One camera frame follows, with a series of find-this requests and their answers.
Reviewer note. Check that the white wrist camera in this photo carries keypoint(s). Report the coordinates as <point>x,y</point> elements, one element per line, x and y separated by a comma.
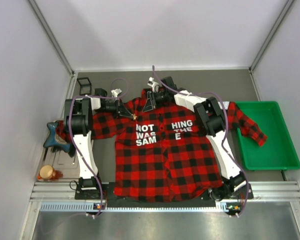
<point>115,93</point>
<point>153,84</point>

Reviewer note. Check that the small black brooch box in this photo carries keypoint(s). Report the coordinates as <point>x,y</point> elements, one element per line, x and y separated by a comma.
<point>85,86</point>

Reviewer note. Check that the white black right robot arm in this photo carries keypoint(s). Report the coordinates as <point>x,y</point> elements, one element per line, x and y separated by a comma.
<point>212,121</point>

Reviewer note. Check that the red black plaid shirt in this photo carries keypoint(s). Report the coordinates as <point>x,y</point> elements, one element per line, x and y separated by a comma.
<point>161,156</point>

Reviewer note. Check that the orange brown cup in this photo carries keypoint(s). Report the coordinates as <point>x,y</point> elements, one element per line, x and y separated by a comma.
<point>48,173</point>

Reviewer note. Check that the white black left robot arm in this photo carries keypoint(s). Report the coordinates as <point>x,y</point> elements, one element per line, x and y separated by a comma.
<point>78,122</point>

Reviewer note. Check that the blue star-shaped dish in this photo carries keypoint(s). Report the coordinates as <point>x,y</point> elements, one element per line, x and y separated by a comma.
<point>54,140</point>

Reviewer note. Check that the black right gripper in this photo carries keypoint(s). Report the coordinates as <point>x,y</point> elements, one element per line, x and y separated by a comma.
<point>154,96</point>

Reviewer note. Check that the slotted grey cable duct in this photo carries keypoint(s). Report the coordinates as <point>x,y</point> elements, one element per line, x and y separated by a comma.
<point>89,207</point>

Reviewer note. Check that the green plastic bin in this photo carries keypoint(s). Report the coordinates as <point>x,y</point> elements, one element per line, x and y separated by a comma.
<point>278,151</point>

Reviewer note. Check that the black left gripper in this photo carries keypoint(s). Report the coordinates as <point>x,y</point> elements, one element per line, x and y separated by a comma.
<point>118,107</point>

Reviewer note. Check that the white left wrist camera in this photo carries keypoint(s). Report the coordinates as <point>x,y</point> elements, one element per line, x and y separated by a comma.
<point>115,93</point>

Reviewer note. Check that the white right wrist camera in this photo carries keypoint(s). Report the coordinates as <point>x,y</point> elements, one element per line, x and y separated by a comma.
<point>153,84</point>

